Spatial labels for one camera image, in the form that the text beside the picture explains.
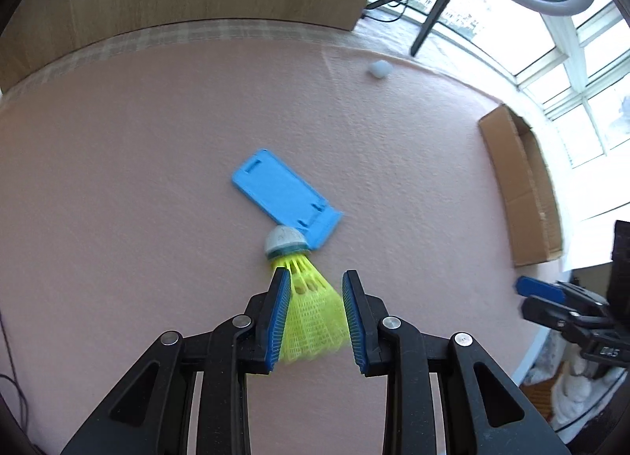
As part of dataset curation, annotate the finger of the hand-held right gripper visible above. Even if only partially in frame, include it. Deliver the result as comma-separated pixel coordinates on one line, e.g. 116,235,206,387
516,276,608,310
522,297,611,336

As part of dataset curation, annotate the pink blanket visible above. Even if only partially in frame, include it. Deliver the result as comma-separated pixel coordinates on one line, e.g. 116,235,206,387
0,24,567,455

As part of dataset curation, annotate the yellow plastic shuttlecock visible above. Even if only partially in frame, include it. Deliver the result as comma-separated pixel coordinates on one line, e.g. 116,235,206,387
265,226,351,364

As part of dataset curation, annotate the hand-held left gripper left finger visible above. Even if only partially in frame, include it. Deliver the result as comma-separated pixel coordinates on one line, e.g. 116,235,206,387
61,268,293,455

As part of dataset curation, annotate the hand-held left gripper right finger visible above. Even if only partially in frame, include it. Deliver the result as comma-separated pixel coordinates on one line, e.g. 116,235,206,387
342,270,572,455

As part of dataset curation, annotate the blue folding phone stand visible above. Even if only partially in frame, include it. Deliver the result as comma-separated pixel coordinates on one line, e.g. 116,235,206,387
231,149,345,251

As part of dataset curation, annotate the cardboard box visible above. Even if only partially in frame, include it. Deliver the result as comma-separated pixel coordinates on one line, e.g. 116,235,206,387
478,104,564,267

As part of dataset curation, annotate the black tripod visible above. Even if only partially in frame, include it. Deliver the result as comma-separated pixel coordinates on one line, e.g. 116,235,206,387
367,0,471,57

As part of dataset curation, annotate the white fluffy cloth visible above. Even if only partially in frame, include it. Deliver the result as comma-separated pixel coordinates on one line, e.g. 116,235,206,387
551,351,622,431

